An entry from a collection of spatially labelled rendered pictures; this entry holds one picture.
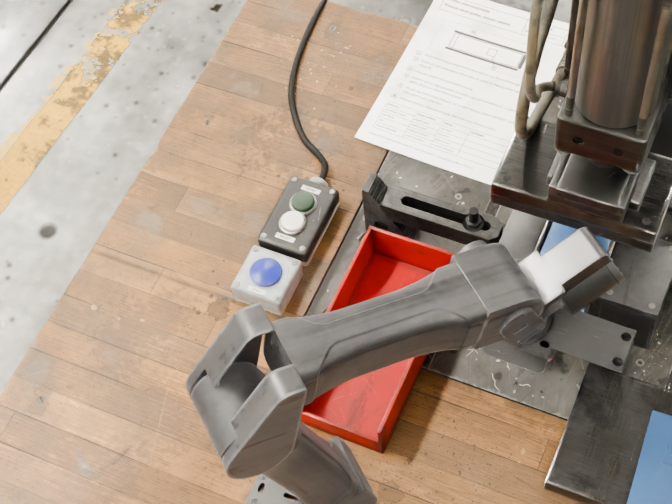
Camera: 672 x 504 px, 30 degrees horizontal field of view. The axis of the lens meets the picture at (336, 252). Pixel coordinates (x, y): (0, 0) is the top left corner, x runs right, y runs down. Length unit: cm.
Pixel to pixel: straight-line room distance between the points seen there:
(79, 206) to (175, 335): 129
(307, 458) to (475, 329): 20
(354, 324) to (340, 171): 64
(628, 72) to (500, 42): 64
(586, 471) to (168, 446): 48
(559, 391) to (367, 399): 22
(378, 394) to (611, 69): 52
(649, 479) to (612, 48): 52
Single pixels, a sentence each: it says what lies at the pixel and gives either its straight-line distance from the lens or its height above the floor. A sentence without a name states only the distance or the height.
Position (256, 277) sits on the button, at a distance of 154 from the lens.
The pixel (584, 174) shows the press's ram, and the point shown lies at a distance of 131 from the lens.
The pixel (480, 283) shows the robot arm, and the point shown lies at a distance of 109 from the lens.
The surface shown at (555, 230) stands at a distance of 150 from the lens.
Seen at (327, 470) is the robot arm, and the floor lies 113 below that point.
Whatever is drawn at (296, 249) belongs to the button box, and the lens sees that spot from 156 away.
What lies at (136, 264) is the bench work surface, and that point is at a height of 90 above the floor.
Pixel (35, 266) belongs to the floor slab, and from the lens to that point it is 277.
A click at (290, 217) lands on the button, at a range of 158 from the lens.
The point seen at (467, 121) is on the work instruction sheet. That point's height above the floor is 90.
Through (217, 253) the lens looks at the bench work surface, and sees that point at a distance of 161.
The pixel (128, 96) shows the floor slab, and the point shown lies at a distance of 298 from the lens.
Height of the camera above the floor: 225
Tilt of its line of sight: 58 degrees down
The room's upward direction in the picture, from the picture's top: 8 degrees counter-clockwise
